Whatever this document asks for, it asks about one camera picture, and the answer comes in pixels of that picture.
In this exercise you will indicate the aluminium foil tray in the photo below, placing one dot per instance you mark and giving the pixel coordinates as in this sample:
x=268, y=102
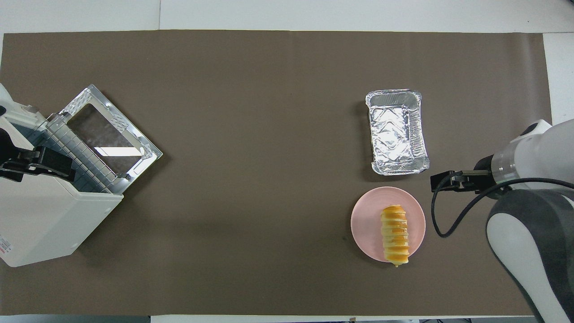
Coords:
x=394, y=134

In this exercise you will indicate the yellow ridged bread loaf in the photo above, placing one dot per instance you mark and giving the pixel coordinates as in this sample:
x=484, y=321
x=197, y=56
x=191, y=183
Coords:
x=394, y=233

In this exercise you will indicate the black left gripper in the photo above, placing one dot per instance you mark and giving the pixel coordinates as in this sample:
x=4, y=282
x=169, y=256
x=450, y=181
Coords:
x=6, y=143

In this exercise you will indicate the white toaster oven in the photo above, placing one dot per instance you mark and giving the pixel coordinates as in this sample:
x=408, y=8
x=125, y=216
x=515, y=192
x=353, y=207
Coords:
x=45, y=215

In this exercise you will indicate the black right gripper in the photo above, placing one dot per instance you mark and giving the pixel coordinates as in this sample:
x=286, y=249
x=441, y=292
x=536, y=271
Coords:
x=484, y=178

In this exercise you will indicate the brown table mat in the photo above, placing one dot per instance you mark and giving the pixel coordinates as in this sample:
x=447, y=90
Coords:
x=269, y=134

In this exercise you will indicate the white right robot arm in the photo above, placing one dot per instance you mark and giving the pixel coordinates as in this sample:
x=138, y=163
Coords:
x=538, y=251

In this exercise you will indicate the pink round plate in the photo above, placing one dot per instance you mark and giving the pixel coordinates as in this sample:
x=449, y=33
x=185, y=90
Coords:
x=365, y=224

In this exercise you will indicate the glass oven door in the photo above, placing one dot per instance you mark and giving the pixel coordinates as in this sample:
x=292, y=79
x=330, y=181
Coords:
x=148, y=152

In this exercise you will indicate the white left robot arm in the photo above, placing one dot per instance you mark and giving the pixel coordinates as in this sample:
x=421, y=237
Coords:
x=3, y=96

